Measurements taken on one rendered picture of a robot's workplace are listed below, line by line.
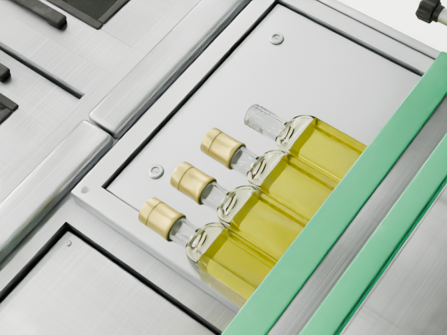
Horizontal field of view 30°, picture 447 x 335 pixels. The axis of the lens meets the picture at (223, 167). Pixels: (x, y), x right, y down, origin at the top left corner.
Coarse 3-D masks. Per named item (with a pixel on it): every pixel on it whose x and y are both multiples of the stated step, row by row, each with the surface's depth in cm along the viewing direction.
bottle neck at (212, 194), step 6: (210, 186) 95; (216, 186) 95; (204, 192) 95; (210, 192) 95; (216, 192) 94; (222, 192) 94; (204, 198) 95; (210, 198) 95; (216, 198) 94; (204, 204) 96; (210, 204) 95; (216, 204) 94; (216, 210) 95
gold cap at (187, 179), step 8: (176, 168) 96; (184, 168) 96; (192, 168) 96; (176, 176) 96; (184, 176) 96; (192, 176) 95; (200, 176) 96; (208, 176) 96; (176, 184) 96; (184, 184) 96; (192, 184) 95; (200, 184) 95; (184, 192) 96; (192, 192) 95; (200, 192) 95
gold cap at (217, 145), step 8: (216, 128) 99; (208, 136) 98; (216, 136) 98; (224, 136) 98; (208, 144) 98; (216, 144) 98; (224, 144) 97; (232, 144) 97; (240, 144) 97; (208, 152) 98; (216, 152) 98; (224, 152) 97; (232, 152) 97; (216, 160) 99; (224, 160) 97
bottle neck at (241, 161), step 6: (240, 150) 97; (246, 150) 97; (234, 156) 97; (240, 156) 97; (246, 156) 97; (252, 156) 97; (234, 162) 97; (240, 162) 97; (246, 162) 96; (234, 168) 98; (240, 168) 97; (246, 168) 96; (246, 174) 97
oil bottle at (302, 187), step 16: (256, 160) 96; (272, 160) 95; (288, 160) 94; (256, 176) 94; (272, 176) 93; (288, 176) 93; (304, 176) 93; (320, 176) 93; (272, 192) 93; (288, 192) 92; (304, 192) 92; (320, 192) 92; (304, 208) 91
